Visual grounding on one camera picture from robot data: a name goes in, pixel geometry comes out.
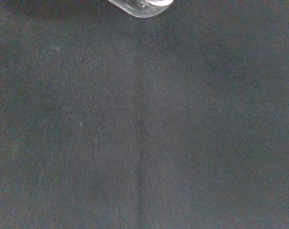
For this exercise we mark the black bench cloth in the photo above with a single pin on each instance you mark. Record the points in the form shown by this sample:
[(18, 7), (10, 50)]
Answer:
[(144, 124)]

